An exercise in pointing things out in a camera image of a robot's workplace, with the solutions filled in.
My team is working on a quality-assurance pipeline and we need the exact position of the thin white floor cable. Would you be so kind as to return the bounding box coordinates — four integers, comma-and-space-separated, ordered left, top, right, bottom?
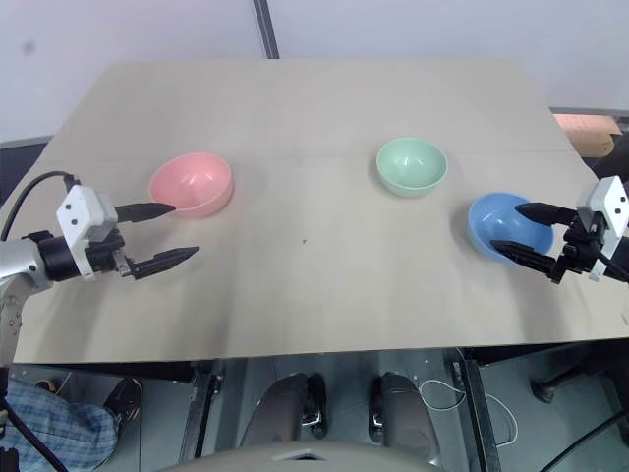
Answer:
419, 379, 520, 449

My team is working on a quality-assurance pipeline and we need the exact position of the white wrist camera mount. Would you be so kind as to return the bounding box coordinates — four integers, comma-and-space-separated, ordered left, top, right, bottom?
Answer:
55, 184, 120, 279
575, 175, 629, 282

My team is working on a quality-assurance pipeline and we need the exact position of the blue plaid trouser leg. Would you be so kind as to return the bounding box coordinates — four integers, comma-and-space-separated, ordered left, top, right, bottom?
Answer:
0, 377, 120, 472

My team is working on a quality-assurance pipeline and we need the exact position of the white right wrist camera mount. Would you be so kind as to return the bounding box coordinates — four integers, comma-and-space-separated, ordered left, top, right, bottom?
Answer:
575, 175, 629, 282

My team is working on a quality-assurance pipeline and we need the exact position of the blue plastic bowl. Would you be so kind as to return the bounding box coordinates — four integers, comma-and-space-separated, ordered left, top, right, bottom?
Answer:
467, 192, 555, 268

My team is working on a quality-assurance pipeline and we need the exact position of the green plastic bowl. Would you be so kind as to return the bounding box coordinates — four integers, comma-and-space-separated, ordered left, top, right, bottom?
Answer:
375, 137, 449, 200

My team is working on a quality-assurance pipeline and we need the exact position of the black stand foot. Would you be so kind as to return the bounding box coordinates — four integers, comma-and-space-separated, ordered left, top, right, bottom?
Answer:
529, 362, 594, 403

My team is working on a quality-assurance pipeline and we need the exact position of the dark vertical wall strip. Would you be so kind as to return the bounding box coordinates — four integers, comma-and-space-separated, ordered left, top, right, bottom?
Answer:
252, 0, 282, 60

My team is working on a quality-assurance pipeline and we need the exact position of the grey curved robot body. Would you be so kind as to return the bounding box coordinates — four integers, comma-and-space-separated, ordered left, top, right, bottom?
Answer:
160, 434, 436, 472

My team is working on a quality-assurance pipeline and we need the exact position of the grey rounded shape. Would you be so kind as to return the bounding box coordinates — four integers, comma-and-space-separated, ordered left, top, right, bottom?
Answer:
239, 371, 328, 449
367, 371, 439, 468

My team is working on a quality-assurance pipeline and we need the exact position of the black floor cable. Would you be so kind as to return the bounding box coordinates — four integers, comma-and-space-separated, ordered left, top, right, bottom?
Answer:
553, 411, 629, 472

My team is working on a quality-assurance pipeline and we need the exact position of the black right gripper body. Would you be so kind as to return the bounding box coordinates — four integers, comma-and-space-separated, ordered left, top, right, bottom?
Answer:
554, 209, 609, 284

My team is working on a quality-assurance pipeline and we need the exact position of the black shoe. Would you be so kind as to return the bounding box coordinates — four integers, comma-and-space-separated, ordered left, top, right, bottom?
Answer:
102, 378, 144, 435

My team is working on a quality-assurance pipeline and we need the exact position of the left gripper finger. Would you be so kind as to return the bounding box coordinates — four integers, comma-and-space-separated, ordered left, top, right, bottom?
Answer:
126, 245, 200, 282
115, 201, 177, 222

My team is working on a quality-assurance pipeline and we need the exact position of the pink red plastic bowl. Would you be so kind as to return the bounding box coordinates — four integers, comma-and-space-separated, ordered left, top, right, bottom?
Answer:
148, 151, 235, 220

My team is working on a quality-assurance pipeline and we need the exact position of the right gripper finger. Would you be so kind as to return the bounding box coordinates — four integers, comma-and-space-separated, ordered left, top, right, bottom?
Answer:
513, 200, 577, 228
489, 239, 564, 285

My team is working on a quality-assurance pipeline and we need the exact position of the brown cardboard box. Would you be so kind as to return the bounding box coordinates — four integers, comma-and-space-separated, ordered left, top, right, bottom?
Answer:
551, 112, 623, 158

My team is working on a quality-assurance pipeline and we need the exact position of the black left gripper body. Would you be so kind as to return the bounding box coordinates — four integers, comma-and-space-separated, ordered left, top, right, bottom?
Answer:
84, 223, 136, 278

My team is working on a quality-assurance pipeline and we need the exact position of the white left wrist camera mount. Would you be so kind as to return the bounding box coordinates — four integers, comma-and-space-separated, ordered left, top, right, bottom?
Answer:
55, 184, 120, 279

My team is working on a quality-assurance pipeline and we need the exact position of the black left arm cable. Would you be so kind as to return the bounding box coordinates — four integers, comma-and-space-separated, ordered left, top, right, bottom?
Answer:
0, 169, 80, 242

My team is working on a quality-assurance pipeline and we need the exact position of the metal table leg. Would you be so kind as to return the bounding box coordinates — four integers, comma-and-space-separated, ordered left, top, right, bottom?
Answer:
177, 361, 226, 464
452, 347, 503, 472

